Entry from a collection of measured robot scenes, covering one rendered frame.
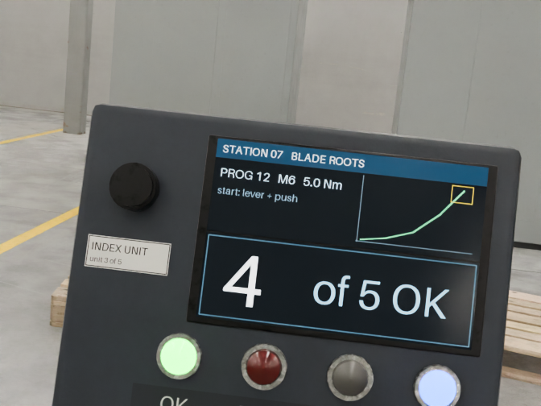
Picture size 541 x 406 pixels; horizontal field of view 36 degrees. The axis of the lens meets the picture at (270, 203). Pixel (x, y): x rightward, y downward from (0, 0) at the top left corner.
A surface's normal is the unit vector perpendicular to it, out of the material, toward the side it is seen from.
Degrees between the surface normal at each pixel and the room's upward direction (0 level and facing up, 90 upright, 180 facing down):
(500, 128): 90
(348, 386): 80
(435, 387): 73
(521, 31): 90
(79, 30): 90
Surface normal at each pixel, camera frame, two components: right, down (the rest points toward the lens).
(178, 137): -0.05, -0.09
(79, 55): -0.12, 0.17
